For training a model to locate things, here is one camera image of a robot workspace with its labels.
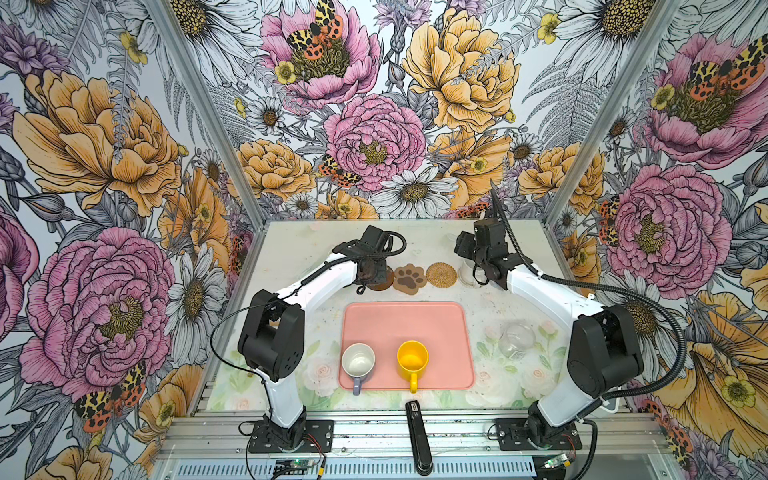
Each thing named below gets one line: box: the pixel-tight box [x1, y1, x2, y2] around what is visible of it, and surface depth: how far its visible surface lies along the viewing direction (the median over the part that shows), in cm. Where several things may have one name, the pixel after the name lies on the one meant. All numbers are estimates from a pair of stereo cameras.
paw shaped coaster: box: [393, 263, 427, 295], surface depth 107 cm
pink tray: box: [340, 302, 475, 390], surface depth 96 cm
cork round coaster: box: [426, 262, 458, 289], surface depth 108 cm
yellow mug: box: [397, 340, 429, 394], surface depth 81 cm
